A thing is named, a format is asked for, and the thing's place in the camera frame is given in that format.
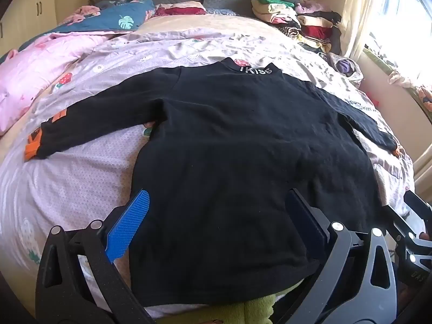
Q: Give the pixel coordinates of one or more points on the window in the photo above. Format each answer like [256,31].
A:
[408,13]

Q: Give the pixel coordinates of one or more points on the person's green fleece clothing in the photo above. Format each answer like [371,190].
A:
[236,312]

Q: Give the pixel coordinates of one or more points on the cream wardrobe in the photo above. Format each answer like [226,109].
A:
[30,10]

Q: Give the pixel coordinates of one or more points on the colourful floral cloth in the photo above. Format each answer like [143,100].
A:
[408,82]

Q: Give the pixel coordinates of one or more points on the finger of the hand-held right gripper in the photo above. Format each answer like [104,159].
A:
[401,224]
[418,204]

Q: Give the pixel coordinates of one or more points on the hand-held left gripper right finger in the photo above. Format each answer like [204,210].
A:
[303,214]

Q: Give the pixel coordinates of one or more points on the red and pink cloth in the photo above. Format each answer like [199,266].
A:
[179,9]

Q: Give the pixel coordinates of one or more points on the purple crumpled cloth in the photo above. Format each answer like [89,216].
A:
[344,65]

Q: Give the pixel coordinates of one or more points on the person's right hand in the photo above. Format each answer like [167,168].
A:
[424,235]

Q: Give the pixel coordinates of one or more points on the pink quilt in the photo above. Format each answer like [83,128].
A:
[33,71]

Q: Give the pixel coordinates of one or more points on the cream curtain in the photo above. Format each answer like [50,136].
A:
[364,6]

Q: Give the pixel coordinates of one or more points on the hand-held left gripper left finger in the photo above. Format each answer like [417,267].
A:
[130,222]

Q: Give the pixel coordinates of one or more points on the pile of folded clothes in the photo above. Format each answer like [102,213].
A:
[297,20]

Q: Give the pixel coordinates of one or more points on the black sweater with orange cuffs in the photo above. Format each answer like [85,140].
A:
[236,141]

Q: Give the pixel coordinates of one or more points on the blue floral quilt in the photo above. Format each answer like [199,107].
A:
[111,17]

